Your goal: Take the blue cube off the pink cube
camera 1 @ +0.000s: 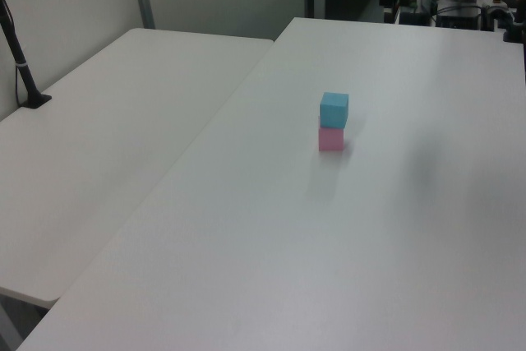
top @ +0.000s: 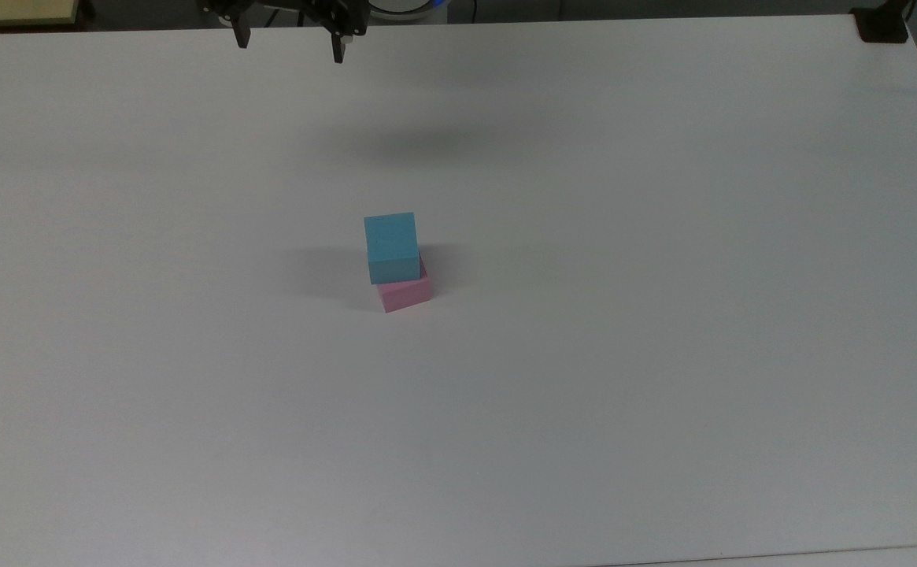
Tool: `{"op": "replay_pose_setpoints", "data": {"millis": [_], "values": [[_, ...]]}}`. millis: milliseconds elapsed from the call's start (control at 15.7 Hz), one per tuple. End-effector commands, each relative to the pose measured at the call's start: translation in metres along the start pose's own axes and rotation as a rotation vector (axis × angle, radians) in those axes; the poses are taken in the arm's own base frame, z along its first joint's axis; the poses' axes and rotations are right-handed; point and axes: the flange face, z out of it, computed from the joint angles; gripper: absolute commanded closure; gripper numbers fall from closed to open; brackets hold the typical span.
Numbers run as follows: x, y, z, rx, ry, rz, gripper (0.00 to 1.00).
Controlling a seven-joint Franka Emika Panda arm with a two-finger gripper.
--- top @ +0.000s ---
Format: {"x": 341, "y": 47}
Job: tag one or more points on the blue cube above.
{"x": 390, "y": 246}

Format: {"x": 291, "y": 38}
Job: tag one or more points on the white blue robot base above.
{"x": 404, "y": 6}

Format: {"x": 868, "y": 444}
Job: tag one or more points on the black table clamp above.
{"x": 881, "y": 24}

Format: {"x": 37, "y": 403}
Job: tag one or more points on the beige board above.
{"x": 13, "y": 11}

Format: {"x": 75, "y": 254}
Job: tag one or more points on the pink cube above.
{"x": 407, "y": 294}

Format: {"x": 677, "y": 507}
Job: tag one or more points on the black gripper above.
{"x": 310, "y": 7}

